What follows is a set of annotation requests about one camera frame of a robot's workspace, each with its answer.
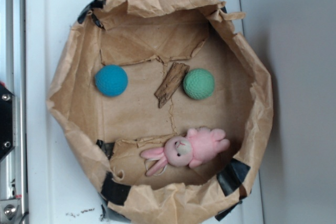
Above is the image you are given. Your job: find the pink plush bunny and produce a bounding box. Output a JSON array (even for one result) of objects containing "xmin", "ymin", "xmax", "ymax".
[{"xmin": 140, "ymin": 127, "xmax": 230, "ymax": 177}]

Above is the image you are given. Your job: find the brown paper lined bin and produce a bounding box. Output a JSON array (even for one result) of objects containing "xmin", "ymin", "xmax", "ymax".
[{"xmin": 47, "ymin": 0, "xmax": 274, "ymax": 223}]

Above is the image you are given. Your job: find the brown wood bark piece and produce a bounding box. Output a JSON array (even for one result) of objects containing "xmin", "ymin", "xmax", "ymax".
[{"xmin": 154, "ymin": 62, "xmax": 190, "ymax": 108}]

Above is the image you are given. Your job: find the green foam ball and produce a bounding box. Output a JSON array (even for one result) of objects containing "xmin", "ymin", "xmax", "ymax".
[{"xmin": 183, "ymin": 68, "xmax": 215, "ymax": 100}]

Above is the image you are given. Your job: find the blue foam ball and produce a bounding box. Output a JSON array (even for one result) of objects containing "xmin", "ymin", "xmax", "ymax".
[{"xmin": 95, "ymin": 65, "xmax": 128, "ymax": 97}]

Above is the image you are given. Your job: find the silver aluminium frame rail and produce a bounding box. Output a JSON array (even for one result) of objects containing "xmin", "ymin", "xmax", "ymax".
[{"xmin": 1, "ymin": 0, "xmax": 29, "ymax": 223}]

